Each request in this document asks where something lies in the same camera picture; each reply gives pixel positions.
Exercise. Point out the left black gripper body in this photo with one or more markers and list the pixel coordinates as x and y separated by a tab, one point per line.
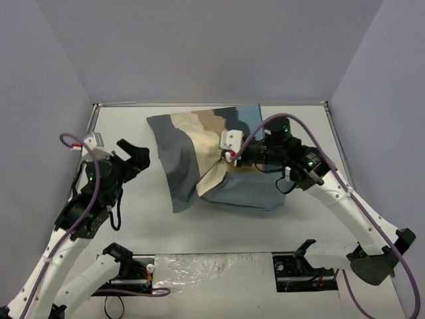
124	161

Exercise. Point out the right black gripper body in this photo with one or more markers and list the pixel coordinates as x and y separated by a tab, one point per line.
242	156

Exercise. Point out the striped pillowcase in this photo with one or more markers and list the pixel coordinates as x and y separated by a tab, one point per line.
188	149

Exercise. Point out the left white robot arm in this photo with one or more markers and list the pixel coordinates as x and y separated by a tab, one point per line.
44	294

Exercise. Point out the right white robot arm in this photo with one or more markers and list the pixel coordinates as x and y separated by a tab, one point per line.
379	244

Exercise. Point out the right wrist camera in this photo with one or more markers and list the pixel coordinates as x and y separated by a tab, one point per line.
232	141

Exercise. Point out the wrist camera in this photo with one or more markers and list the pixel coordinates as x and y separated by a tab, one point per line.
232	141
95	149

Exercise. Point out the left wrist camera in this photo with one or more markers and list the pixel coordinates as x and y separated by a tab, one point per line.
95	149

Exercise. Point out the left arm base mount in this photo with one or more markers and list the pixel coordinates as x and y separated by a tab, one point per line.
136	279

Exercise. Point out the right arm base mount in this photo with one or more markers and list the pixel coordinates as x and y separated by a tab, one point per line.
292	276

